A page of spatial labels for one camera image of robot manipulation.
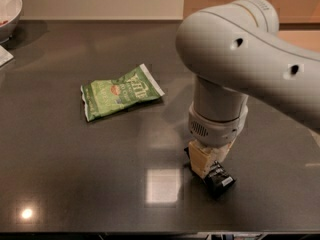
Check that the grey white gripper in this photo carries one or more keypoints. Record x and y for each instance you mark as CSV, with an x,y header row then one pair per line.
x,y
216,130

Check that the black rxbar chocolate wrapper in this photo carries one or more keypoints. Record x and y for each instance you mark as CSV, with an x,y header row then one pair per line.
x,y
218,180

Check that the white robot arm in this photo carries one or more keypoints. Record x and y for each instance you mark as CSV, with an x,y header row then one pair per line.
x,y
234,52

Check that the green chip bag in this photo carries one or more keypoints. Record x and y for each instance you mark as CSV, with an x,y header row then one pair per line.
x,y
106,97

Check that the white paper sheet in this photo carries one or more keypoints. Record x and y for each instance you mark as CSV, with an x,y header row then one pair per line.
x,y
5,56

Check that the white bowl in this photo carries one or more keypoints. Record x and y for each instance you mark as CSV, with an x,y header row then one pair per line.
x,y
10,11

